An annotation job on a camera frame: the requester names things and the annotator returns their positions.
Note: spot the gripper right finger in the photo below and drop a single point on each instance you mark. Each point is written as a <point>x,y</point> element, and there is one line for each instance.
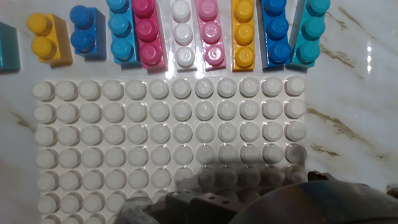
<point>320,176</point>

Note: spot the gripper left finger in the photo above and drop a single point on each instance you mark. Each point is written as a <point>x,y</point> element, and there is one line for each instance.
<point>202,208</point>

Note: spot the teal four-stud block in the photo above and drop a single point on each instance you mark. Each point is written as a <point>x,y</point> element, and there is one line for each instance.
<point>308,34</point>

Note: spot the dark blue four-stud block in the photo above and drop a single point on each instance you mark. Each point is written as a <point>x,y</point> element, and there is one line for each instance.
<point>275,34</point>

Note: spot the yellow four-stud block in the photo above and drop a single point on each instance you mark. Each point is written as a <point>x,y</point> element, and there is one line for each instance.
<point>243,37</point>

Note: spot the marble pattern board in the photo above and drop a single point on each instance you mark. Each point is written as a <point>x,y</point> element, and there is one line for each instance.
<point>348,93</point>

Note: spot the white studded baseplate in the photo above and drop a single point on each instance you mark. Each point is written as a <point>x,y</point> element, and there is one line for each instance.
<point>155,133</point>

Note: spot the white four-stud block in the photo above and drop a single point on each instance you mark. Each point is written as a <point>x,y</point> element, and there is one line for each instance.
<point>183,37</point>

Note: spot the light pink four-stud block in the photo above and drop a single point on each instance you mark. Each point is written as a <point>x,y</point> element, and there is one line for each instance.
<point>211,34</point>

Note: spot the magenta three-stud block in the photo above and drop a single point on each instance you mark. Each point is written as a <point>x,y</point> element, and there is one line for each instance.
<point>148,37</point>

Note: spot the light blue three-stud block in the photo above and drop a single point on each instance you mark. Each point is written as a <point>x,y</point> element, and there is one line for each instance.
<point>122,34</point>

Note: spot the dark blue two-stud block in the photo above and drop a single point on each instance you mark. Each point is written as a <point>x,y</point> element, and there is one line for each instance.
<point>87,34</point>

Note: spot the yellow two-stud block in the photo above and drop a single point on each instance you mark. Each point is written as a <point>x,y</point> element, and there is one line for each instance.
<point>51,40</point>

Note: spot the teal two-stud block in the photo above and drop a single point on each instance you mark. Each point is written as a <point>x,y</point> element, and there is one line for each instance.
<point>8,46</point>

